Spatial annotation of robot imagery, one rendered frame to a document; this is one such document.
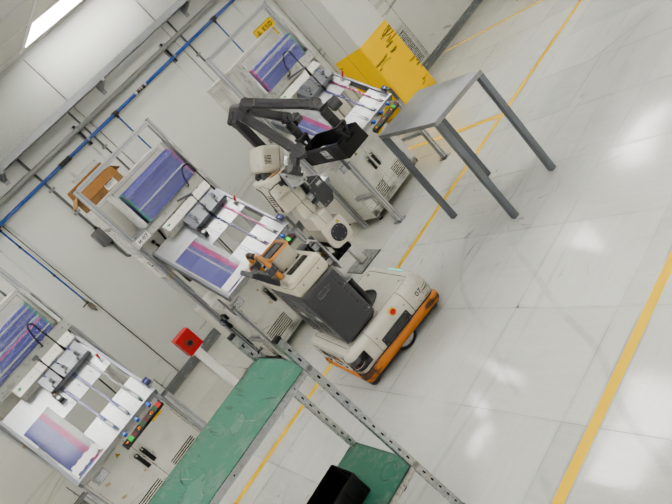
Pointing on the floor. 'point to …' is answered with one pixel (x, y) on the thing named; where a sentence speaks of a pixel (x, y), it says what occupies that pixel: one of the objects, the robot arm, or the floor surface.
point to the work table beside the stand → (433, 109)
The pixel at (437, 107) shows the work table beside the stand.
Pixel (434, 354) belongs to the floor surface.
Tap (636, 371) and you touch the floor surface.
